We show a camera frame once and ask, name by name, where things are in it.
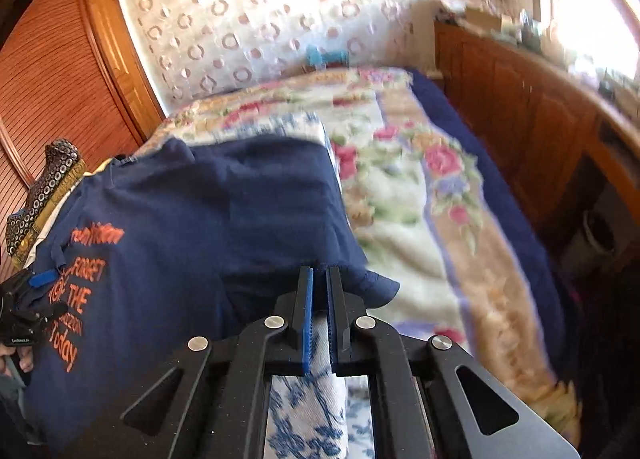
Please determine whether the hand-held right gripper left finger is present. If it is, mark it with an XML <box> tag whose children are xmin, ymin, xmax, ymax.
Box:
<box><xmin>65</xmin><ymin>266</ymin><xmax>331</xmax><ymax>459</ymax></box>

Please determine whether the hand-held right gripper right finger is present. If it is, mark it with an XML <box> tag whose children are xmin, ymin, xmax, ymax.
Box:
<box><xmin>326</xmin><ymin>266</ymin><xmax>581</xmax><ymax>459</ymax></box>

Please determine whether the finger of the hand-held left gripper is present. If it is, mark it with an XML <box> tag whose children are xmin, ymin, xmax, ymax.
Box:
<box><xmin>22</xmin><ymin>269</ymin><xmax>63</xmax><ymax>290</ymax></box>

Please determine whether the navy t-shirt with orange print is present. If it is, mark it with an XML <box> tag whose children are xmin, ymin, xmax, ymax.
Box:
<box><xmin>25</xmin><ymin>135</ymin><xmax>401</xmax><ymax>459</ymax></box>

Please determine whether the person's left hand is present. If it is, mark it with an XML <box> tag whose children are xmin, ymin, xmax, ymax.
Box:
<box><xmin>0</xmin><ymin>343</ymin><xmax>36</xmax><ymax>375</ymax></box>

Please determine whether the pale folded cloth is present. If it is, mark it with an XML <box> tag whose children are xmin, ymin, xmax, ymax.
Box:
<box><xmin>30</xmin><ymin>164</ymin><xmax>108</xmax><ymax>262</ymax></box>

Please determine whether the blue floral cover cloth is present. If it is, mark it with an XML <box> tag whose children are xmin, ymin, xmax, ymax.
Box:
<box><xmin>264</xmin><ymin>111</ymin><xmax>376</xmax><ymax>459</ymax></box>

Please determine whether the olive gold cloth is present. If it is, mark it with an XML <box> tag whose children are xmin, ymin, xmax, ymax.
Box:
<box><xmin>12</xmin><ymin>161</ymin><xmax>90</xmax><ymax>267</ymax></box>

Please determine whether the rose patterned blanket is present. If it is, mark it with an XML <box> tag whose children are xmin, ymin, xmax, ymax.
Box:
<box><xmin>165</xmin><ymin>66</ymin><xmax>583</xmax><ymax>445</ymax></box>

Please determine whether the louvred wooden wardrobe door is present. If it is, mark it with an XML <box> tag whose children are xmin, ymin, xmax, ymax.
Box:
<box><xmin>0</xmin><ymin>0</ymin><xmax>146</xmax><ymax>270</ymax></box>

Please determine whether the navy bedsheet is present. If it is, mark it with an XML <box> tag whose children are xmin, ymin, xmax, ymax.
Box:
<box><xmin>405</xmin><ymin>70</ymin><xmax>586</xmax><ymax>390</ymax></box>

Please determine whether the plain wooden door panel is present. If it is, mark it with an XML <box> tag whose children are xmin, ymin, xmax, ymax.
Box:
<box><xmin>82</xmin><ymin>0</ymin><xmax>167</xmax><ymax>127</ymax></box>

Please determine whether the small teal object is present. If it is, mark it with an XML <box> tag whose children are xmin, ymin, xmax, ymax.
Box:
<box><xmin>305</xmin><ymin>45</ymin><xmax>348</xmax><ymax>70</ymax></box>

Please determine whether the wooden cabinet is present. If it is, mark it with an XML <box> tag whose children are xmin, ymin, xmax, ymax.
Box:
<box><xmin>432</xmin><ymin>19</ymin><xmax>640</xmax><ymax>260</ymax></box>

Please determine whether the bright window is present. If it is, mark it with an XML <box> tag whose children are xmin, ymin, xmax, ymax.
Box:
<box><xmin>530</xmin><ymin>0</ymin><xmax>640</xmax><ymax>72</ymax></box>

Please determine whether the black ring-patterned cloth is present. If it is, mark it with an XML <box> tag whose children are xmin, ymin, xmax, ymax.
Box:
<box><xmin>7</xmin><ymin>139</ymin><xmax>88</xmax><ymax>270</ymax></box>

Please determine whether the white curtain with ring pattern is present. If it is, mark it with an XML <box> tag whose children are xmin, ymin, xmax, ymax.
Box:
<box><xmin>120</xmin><ymin>0</ymin><xmax>436</xmax><ymax>114</ymax></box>

